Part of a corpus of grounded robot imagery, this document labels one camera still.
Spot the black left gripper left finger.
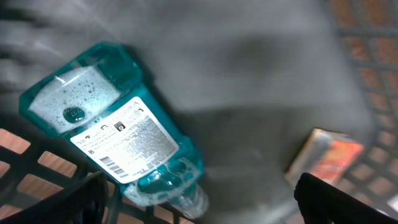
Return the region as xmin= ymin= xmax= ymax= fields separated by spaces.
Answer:
xmin=1 ymin=171 xmax=108 ymax=224

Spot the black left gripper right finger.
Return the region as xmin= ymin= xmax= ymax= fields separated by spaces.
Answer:
xmin=294 ymin=172 xmax=397 ymax=224

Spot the small orange box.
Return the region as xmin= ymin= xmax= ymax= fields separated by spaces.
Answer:
xmin=285 ymin=128 xmax=364 ymax=185

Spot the teal mouthwash bottle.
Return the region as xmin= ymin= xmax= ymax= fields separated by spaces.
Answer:
xmin=19 ymin=42 xmax=208 ymax=219

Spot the grey plastic mesh basket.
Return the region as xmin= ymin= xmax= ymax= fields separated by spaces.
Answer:
xmin=1 ymin=1 xmax=397 ymax=223

